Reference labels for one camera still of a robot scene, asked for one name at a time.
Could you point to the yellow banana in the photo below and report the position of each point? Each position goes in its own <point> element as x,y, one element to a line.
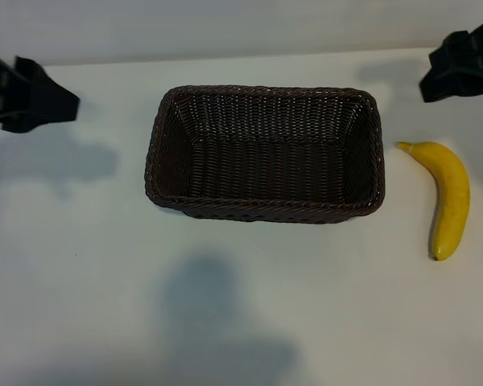
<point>452,189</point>

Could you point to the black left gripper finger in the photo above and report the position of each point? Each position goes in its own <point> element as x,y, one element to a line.
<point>30,70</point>
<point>52,102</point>

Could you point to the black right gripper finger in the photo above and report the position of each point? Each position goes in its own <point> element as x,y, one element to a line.
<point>452,56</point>
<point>455,86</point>

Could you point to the dark brown wicker basket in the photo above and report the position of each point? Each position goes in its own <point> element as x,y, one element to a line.
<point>265,169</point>

